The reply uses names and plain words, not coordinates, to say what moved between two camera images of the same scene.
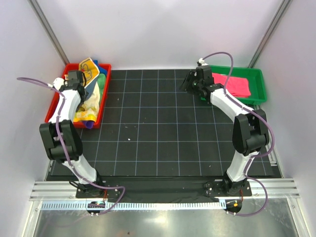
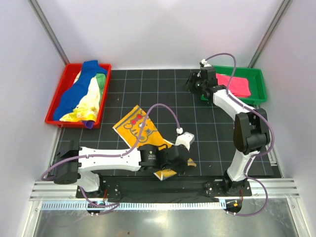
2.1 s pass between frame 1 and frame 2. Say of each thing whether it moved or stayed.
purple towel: stayed
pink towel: stayed
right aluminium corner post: stayed
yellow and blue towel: moved
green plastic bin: stayed
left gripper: moved
